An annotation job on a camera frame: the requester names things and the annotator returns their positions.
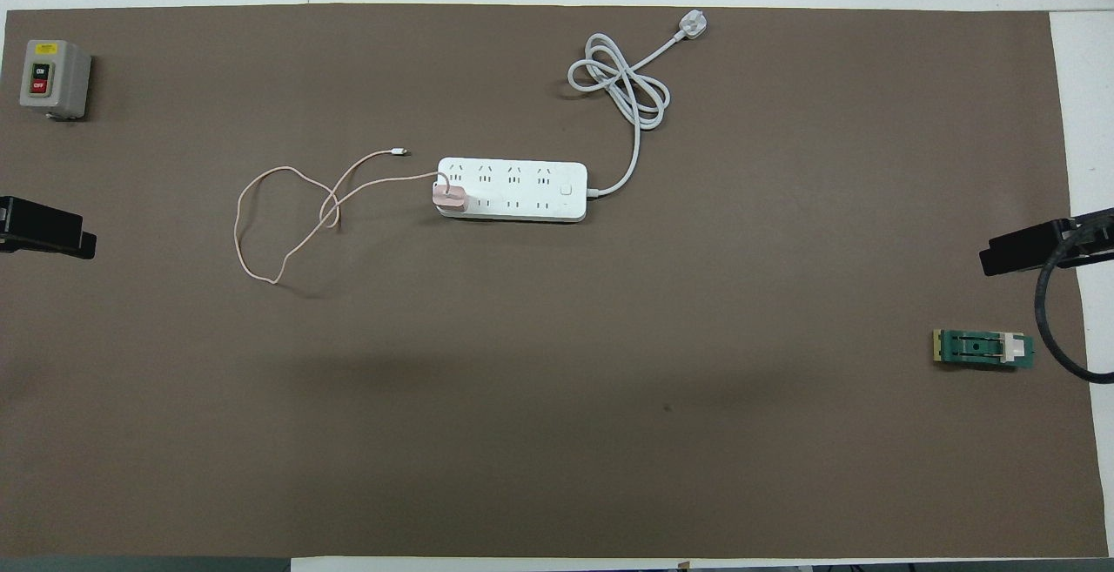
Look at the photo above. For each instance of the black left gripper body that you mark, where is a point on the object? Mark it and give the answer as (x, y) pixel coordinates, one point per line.
(39, 222)

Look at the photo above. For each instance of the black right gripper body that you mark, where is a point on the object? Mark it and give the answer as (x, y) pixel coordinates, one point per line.
(1057, 241)

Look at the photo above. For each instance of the pink charger adapter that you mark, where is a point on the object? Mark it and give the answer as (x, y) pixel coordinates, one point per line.
(451, 200)

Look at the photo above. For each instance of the white power strip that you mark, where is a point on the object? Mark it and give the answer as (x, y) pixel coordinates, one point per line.
(522, 198)

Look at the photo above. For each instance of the green circuit board module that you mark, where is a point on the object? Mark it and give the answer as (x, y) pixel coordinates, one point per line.
(979, 350)

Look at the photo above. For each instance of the brown table mat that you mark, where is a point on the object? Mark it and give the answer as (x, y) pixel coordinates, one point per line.
(557, 380)

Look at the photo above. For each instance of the grey on-off switch box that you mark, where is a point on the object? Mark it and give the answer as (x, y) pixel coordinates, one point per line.
(57, 76)

